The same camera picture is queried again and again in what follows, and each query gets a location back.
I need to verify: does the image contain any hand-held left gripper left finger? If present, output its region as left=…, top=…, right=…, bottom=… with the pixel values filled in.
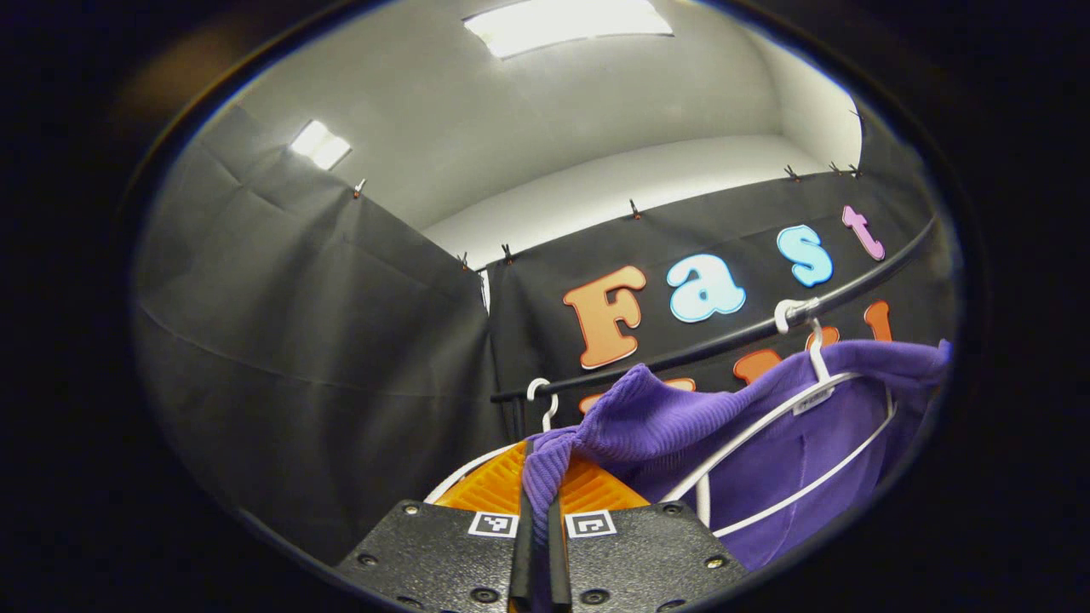
left=335, top=438, right=536, bottom=613

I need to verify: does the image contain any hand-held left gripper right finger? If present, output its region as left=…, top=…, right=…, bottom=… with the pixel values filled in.
left=548, top=455, right=750, bottom=613

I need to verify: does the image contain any purple corduroy shirt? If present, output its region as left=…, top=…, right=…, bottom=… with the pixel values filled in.
left=521, top=339, right=953, bottom=571

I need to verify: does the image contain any white clothes hanger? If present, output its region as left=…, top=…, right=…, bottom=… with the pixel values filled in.
left=660, top=298, right=897, bottom=539
left=423, top=377, right=560, bottom=505

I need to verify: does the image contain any black clothes rack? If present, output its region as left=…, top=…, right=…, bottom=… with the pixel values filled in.
left=490, top=217, right=938, bottom=444

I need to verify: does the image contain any black backdrop cloth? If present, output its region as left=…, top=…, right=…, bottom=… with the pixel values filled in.
left=132, top=102, right=959, bottom=567

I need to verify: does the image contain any small ceiling light panel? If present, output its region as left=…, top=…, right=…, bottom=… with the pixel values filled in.
left=288, top=119, right=352, bottom=171

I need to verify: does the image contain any large ceiling light panel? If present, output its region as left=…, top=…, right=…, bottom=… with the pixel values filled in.
left=462, top=0, right=674, bottom=60

